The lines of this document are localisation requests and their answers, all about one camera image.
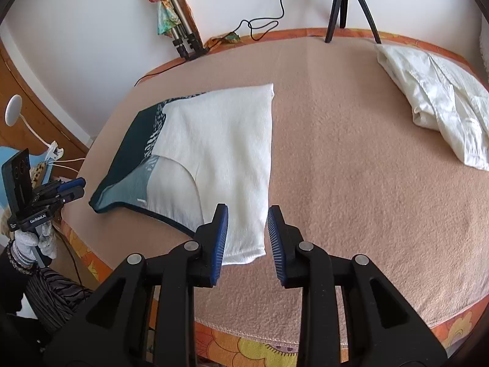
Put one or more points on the orange narrow board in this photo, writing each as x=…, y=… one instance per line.
x=189, y=11

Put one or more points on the white folded garment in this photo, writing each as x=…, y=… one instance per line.
x=439, y=95

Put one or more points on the beige blanket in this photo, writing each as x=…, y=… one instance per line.
x=363, y=179

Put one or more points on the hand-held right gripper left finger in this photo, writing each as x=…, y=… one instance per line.
x=221, y=244

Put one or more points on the person's left forearm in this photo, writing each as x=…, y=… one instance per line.
x=49, y=294

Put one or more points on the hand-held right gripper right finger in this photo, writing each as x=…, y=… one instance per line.
x=275, y=244

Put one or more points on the colourful cloth scrap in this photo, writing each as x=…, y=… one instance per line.
x=231, y=38

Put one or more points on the person's left hand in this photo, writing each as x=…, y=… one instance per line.
x=26, y=241

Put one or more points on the white clip lamp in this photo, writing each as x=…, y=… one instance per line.
x=13, y=109

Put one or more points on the leopard print cloth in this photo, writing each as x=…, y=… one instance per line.
x=39, y=172

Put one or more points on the wooden door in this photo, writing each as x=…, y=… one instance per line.
x=46, y=114

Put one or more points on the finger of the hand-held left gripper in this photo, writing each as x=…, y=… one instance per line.
x=72, y=183
x=70, y=195

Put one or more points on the dark green tree print t-shirt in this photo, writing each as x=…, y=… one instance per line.
x=214, y=141

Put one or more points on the folded metal tripod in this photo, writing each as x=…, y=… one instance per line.
x=179, y=38

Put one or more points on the colourful scarf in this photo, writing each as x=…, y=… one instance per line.
x=168, y=15

